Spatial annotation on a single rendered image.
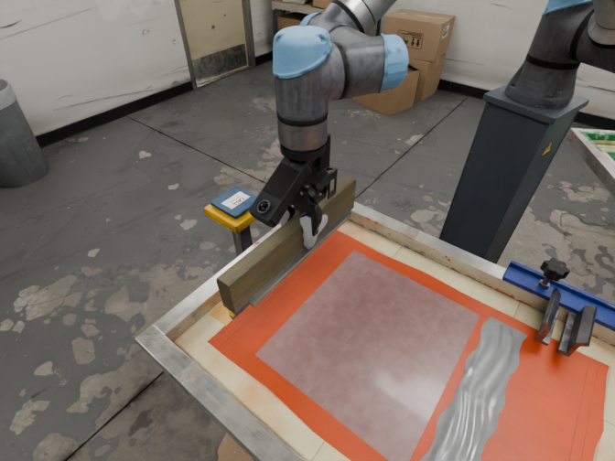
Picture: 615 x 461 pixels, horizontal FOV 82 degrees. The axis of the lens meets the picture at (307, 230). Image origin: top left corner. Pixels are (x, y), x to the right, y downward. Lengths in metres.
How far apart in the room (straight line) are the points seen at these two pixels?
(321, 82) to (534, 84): 0.67
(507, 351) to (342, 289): 0.33
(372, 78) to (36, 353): 1.98
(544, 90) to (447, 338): 0.64
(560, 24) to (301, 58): 0.69
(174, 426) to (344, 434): 1.17
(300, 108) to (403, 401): 0.49
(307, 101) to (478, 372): 0.54
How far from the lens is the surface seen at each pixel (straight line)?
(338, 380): 0.67
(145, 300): 2.13
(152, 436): 1.75
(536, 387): 0.77
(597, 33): 0.95
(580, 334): 0.79
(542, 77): 1.06
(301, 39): 0.48
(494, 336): 0.79
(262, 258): 0.58
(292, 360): 0.69
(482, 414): 0.70
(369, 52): 0.54
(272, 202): 0.54
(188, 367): 0.67
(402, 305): 0.77
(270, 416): 0.65
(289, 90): 0.50
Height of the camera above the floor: 1.57
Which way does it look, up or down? 43 degrees down
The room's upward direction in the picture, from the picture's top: straight up
